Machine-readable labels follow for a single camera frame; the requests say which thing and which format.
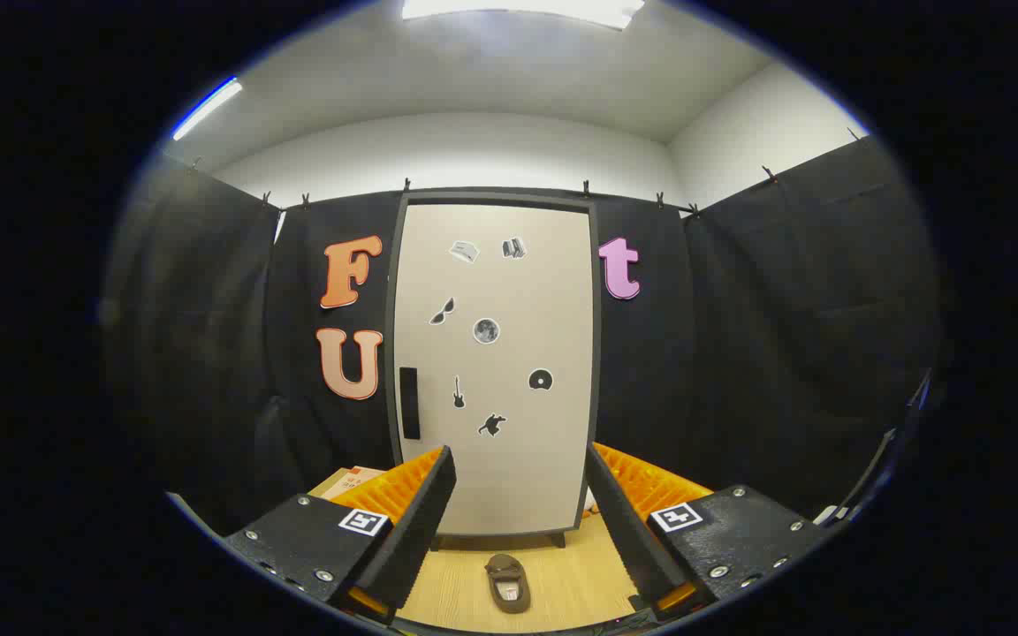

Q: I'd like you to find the dark grey shoe cabinet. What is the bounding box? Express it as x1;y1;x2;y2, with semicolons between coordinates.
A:
383;190;603;553

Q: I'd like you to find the brown fuzzy shoe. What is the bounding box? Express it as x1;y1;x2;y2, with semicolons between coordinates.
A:
484;553;532;615

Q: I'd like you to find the dark thin frame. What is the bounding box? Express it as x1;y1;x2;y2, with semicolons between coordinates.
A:
814;367;934;531

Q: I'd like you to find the wide ceiling light panel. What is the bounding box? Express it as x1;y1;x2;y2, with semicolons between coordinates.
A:
401;0;645;30

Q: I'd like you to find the light grey rounded panel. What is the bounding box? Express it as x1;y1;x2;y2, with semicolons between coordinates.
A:
164;490;227;540

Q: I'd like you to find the black backdrop cloth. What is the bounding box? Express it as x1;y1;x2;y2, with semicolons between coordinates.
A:
103;132;947;540

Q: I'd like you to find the beige orange cover book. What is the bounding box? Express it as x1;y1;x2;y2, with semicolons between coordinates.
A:
310;466;386;504

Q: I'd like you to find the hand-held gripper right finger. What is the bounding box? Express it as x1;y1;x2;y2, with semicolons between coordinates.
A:
585;442;828;624

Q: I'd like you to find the row of black cloth clips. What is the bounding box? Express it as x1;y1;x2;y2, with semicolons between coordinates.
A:
191;126;863;220

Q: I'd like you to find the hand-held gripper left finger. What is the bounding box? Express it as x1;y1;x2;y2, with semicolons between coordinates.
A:
222;446;458;628

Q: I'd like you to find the narrow ceiling light strip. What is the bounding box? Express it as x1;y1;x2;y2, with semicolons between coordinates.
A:
171;77;243;142

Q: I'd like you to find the beige shoe cabinet door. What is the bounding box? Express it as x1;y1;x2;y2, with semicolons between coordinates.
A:
394;203;596;537

